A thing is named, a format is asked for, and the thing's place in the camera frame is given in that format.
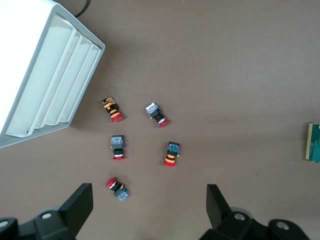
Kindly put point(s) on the red button black blue body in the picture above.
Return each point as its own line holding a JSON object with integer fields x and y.
{"x": 117, "y": 143}
{"x": 120, "y": 191}

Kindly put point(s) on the green load switch cream base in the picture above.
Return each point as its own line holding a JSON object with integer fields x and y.
{"x": 314, "y": 145}

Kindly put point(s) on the red button orange body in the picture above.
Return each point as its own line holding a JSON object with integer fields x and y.
{"x": 112, "y": 110}

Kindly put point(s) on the red button silver collar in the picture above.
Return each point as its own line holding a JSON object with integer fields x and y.
{"x": 156, "y": 112}

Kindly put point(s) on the red button orange ringed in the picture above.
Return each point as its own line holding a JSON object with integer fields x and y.
{"x": 172, "y": 150}

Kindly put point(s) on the white slotted organizer box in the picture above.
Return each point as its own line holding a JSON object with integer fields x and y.
{"x": 62, "y": 75}

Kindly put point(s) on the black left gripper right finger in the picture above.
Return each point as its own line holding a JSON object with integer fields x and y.
{"x": 220, "y": 212}

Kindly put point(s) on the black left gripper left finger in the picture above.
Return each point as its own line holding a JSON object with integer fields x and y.
{"x": 75, "y": 207}

